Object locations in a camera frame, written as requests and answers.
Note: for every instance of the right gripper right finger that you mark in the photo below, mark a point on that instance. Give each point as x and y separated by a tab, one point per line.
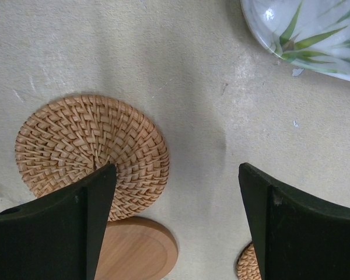
295	234

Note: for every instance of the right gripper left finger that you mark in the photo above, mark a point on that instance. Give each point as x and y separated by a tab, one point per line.
60	235

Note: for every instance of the woven rattan coaster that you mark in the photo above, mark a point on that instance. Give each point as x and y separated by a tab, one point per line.
68	139
246	267

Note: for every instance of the orange wooden coaster front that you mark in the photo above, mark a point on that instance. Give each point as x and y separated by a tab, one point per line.
136	248

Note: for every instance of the floral serving tray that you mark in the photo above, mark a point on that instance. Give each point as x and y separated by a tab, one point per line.
309	34

